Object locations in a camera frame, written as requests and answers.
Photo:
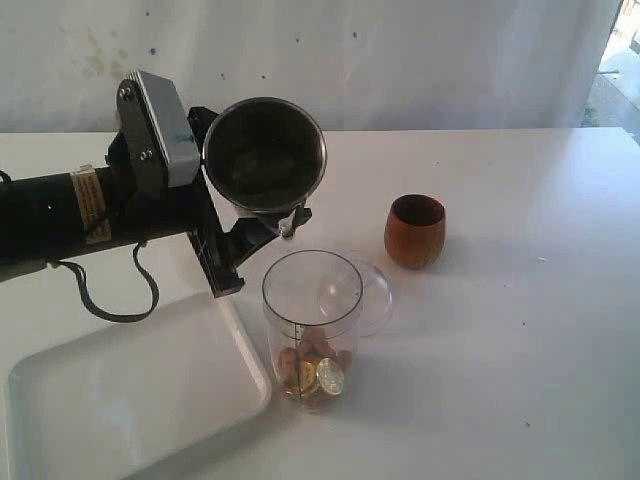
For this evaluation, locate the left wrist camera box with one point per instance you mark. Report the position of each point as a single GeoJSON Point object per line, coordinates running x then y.
{"type": "Point", "coordinates": [161, 145]}

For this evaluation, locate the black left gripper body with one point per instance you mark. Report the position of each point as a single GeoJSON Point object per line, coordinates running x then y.
{"type": "Point", "coordinates": [187, 209]}

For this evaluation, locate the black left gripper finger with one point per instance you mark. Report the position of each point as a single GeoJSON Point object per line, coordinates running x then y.
{"type": "Point", "coordinates": [251, 233]}
{"type": "Point", "coordinates": [200, 119]}

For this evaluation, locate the stainless steel cup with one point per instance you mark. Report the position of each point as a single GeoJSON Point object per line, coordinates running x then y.
{"type": "Point", "coordinates": [265, 154]}

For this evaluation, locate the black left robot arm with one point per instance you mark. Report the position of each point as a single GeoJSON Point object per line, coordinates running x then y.
{"type": "Point", "coordinates": [51, 220]}

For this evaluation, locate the white rectangular tray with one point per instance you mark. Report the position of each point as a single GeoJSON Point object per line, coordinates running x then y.
{"type": "Point", "coordinates": [112, 403]}

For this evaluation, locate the clear dome strainer lid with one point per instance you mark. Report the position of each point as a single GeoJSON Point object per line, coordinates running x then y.
{"type": "Point", "coordinates": [377, 296]}

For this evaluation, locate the clear measuring cylinder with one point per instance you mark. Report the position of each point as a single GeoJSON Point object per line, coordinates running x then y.
{"type": "Point", "coordinates": [312, 300]}

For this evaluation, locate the brown wooden cup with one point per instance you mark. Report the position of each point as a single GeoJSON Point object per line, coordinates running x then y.
{"type": "Point", "coordinates": [415, 231]}

